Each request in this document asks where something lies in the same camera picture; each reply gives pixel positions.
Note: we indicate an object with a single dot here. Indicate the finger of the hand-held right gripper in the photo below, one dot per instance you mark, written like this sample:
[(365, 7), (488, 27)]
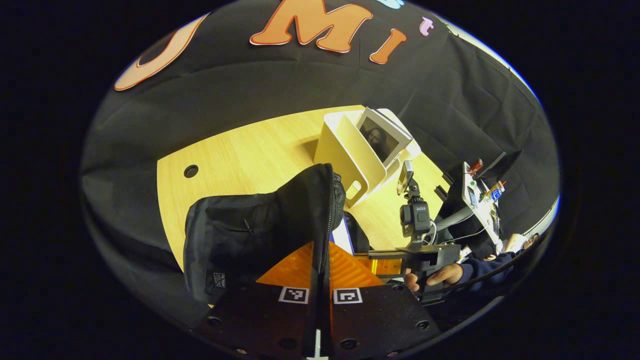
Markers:
[(385, 265)]

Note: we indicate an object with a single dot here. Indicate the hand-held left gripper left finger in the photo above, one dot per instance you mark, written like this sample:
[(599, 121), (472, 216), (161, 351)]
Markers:
[(260, 315)]

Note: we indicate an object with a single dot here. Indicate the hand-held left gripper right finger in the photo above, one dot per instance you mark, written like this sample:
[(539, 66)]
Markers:
[(380, 315)]

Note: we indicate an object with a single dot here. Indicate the black schoolbag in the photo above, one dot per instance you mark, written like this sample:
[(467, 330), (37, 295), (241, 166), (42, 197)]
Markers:
[(235, 235)]

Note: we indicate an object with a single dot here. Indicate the white portrait cover book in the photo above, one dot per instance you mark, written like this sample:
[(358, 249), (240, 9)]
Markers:
[(382, 137)]

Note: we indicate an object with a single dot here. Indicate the white bookshelf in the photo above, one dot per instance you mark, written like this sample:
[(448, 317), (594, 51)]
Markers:
[(345, 150)]

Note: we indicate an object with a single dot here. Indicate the white cluttered side desk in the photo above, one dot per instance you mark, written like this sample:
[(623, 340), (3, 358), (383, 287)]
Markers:
[(475, 200)]

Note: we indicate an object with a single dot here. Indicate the small red object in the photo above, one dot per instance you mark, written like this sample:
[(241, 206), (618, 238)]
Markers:
[(475, 166)]

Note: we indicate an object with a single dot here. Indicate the small blue box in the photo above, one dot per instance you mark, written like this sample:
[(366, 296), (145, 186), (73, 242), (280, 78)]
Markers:
[(495, 194)]

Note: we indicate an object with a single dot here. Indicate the black monitor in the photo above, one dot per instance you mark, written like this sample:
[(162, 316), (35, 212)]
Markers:
[(502, 167)]

